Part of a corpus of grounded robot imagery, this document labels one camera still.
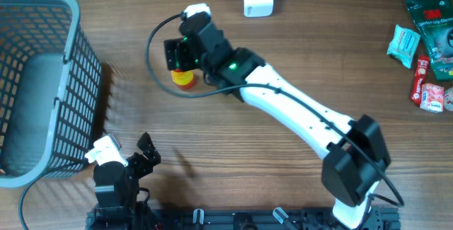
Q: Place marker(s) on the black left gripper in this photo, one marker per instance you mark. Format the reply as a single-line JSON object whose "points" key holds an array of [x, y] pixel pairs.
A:
{"points": [[145, 167]]}

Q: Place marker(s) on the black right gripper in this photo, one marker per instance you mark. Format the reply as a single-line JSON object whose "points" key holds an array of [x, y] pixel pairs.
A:
{"points": [[181, 51]]}

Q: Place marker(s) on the red sauce bottle green cap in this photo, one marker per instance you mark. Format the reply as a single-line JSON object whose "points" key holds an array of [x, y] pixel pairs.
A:
{"points": [[184, 80]]}

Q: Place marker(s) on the mint green wipes pack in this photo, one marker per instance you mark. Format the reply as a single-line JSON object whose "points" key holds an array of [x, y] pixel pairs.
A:
{"points": [[403, 45]]}

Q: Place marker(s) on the red Nescafe sachet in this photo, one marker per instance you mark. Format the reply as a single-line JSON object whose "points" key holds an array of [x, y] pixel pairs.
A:
{"points": [[419, 77]]}

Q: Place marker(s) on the orange Kleenex tissue pack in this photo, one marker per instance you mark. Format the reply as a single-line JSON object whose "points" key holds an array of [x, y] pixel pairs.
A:
{"points": [[432, 98]]}

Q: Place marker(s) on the green 3M gloves package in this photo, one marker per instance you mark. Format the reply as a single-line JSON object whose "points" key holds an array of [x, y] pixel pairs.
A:
{"points": [[433, 19]]}

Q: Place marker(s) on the green lid Knorr jar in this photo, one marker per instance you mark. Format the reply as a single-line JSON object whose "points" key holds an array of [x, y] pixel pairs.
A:
{"points": [[448, 99]]}

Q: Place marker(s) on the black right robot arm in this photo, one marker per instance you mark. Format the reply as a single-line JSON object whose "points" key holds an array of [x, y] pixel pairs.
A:
{"points": [[353, 152]]}

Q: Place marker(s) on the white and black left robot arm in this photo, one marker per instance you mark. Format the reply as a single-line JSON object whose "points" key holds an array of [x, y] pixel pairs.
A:
{"points": [[122, 203]]}

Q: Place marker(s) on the grey plastic shopping basket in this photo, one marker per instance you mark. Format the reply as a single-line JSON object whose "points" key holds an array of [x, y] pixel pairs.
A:
{"points": [[50, 84]]}

